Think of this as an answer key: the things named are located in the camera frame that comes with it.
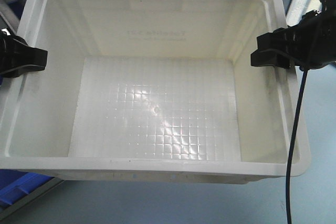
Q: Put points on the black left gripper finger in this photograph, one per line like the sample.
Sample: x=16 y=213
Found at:
x=18 y=58

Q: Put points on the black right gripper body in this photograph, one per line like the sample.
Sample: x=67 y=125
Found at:
x=312 y=41

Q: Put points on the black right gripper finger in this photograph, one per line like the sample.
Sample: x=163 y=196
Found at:
x=269 y=52

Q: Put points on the white plastic tote bin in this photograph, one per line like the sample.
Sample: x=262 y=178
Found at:
x=152 y=90

